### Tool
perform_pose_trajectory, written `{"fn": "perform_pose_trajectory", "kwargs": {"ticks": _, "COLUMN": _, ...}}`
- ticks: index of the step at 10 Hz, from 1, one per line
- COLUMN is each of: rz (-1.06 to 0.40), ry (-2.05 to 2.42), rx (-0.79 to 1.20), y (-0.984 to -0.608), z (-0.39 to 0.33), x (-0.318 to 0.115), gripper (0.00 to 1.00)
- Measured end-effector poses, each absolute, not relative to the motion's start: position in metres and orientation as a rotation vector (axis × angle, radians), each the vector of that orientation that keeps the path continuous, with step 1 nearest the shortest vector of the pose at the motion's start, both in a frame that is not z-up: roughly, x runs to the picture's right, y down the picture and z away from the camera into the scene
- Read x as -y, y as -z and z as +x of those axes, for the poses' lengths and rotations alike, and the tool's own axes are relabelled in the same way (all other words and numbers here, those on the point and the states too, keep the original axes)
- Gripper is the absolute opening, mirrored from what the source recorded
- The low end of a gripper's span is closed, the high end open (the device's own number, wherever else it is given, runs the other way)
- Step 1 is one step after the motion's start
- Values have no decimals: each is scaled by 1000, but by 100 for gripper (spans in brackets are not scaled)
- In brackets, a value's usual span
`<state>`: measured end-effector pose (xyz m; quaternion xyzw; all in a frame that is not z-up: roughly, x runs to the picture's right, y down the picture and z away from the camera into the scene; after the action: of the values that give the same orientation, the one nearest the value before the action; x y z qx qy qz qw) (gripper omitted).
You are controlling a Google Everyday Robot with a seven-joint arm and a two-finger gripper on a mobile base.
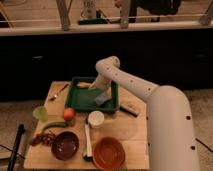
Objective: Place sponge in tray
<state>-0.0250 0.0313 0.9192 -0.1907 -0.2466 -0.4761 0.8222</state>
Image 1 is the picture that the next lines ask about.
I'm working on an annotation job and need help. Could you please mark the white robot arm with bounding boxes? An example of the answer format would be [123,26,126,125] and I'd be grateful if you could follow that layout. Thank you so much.
[95,56,201,171]

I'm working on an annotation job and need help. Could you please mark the green plastic cup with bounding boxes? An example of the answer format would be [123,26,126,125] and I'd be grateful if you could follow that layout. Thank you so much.
[32,106,48,122]

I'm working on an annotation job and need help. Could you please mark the metal fork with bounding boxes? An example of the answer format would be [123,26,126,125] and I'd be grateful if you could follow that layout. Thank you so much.
[48,84,69,101]

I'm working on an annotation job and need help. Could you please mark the wooden board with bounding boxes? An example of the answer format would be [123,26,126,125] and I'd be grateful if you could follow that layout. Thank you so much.
[24,87,149,171]

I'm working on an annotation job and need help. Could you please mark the green chili pepper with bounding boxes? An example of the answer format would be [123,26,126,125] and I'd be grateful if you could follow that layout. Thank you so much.
[41,122,68,134]

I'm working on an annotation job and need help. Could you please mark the white handled knife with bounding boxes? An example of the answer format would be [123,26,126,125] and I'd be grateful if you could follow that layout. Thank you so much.
[83,119,93,162]

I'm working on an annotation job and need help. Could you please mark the orange fruit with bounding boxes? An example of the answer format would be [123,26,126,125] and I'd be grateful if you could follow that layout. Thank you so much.
[63,108,76,121]

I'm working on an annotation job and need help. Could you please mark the green plastic tray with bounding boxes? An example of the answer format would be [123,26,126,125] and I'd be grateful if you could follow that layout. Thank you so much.
[65,77,119,113]

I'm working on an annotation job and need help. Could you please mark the orange bowl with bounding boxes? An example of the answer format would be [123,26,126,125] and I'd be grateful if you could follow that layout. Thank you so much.
[93,137,125,171]

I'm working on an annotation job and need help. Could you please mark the dark maroon bowl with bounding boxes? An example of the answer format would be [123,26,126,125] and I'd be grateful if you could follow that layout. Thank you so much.
[51,131,79,161]

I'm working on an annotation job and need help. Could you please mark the white cup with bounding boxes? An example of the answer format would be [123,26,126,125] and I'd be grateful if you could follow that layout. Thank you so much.
[88,111,105,128]

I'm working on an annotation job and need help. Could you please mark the black rectangular bar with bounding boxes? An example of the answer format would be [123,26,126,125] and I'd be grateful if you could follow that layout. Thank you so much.
[119,106,139,117]

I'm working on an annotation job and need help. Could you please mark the black pole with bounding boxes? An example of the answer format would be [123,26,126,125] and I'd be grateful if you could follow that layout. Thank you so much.
[7,124,25,171]

